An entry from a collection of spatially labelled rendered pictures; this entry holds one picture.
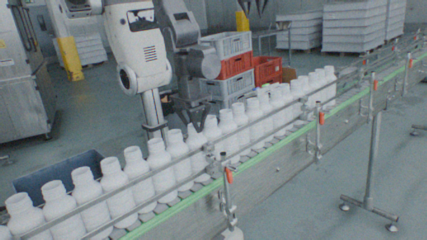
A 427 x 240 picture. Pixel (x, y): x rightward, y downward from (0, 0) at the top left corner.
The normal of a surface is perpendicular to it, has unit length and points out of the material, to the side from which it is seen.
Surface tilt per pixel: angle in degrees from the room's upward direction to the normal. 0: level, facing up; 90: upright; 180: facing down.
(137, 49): 90
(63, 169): 90
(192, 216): 90
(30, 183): 90
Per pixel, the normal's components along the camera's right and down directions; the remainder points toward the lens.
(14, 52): 0.40, 0.30
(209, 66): 0.66, 0.20
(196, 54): -0.74, 0.32
